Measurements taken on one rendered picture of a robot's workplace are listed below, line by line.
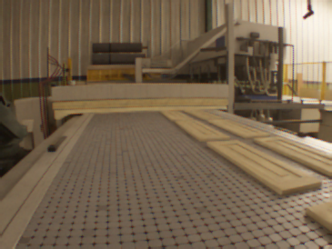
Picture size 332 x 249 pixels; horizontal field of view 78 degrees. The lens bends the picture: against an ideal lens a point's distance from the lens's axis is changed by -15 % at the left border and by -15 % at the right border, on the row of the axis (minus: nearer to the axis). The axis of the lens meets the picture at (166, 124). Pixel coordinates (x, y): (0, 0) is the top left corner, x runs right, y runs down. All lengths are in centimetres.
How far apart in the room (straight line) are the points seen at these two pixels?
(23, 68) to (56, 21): 171
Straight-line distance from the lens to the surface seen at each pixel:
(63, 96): 296
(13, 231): 66
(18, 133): 191
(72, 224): 65
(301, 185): 86
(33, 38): 772
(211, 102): 314
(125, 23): 740
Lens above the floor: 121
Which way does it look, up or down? 10 degrees down
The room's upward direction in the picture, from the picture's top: straight up
